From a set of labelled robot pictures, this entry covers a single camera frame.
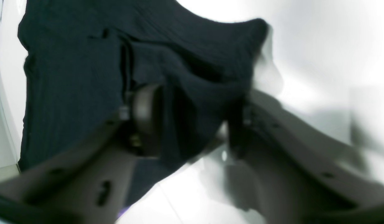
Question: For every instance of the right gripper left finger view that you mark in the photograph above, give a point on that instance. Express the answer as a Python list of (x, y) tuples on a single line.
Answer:
[(89, 183)]

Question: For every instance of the right gripper right finger view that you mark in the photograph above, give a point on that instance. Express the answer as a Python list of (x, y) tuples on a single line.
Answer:
[(295, 169)]

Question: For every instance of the black T-shirt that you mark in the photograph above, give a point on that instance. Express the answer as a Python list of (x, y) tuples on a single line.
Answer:
[(86, 56)]

